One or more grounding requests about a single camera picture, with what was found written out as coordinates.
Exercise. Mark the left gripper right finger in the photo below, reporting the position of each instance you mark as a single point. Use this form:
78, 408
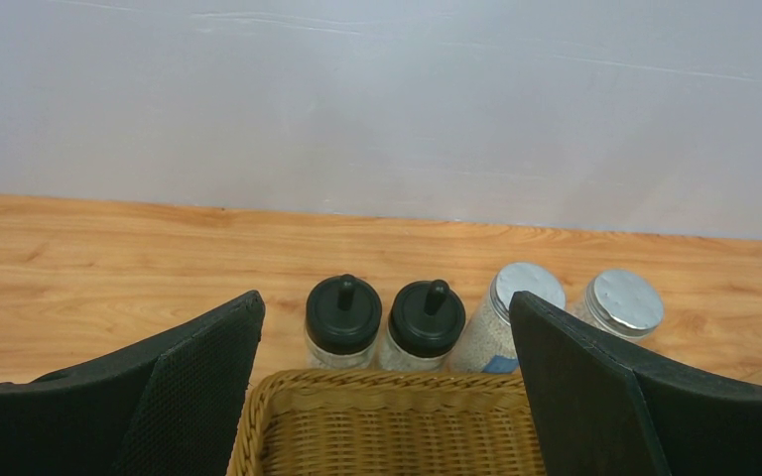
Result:
602, 405

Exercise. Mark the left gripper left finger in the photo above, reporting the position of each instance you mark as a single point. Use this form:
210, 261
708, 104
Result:
166, 405

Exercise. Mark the silver-lid pepper jar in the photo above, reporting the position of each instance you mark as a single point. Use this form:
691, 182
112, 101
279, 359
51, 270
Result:
486, 344
620, 302

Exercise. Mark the woven wicker divided basket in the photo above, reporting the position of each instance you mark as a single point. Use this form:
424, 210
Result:
371, 422

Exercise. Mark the left black-lid spice jar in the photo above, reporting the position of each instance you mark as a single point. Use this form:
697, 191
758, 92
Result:
342, 323

